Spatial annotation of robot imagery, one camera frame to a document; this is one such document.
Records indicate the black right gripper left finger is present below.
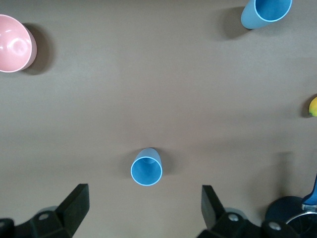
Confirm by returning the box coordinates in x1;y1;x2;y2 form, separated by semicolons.
14;183;90;238

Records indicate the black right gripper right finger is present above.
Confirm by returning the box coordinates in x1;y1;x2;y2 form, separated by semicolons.
198;184;264;238

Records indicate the brown table cloth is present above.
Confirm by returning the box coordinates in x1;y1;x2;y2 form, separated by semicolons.
0;0;317;238

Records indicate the yellow lemon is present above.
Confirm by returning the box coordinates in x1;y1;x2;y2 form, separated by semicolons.
308;96;317;117

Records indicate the pink plastic bowl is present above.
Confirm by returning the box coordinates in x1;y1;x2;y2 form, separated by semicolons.
0;14;38;73

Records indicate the black pot with blue handle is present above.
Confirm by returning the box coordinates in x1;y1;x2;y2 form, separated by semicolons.
264;173;317;238

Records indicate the light blue plastic cup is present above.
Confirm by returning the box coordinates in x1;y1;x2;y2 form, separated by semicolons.
130;147;163;186
240;0;293;30

